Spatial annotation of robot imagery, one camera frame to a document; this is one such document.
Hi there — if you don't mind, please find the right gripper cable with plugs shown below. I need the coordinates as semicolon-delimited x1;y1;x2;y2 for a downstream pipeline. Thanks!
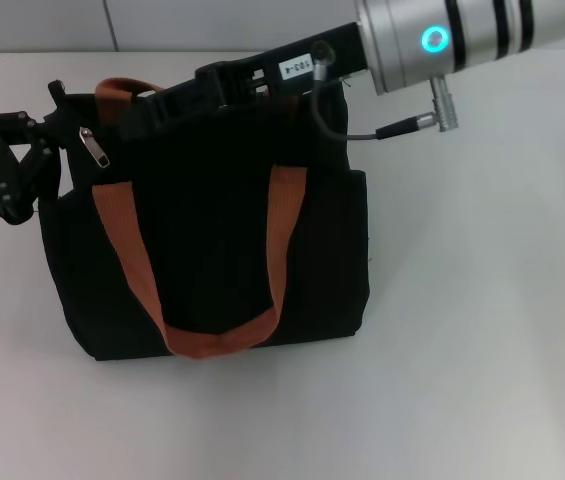
310;40;459;142

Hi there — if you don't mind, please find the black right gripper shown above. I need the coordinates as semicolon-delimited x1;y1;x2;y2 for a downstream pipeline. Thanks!
118;21;372;144

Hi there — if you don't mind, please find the black bag with brown handles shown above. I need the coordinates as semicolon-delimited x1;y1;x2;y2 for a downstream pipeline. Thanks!
37;75;372;362

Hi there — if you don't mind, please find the silver zipper pull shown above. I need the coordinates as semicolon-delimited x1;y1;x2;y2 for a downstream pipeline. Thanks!
78;126;113;172

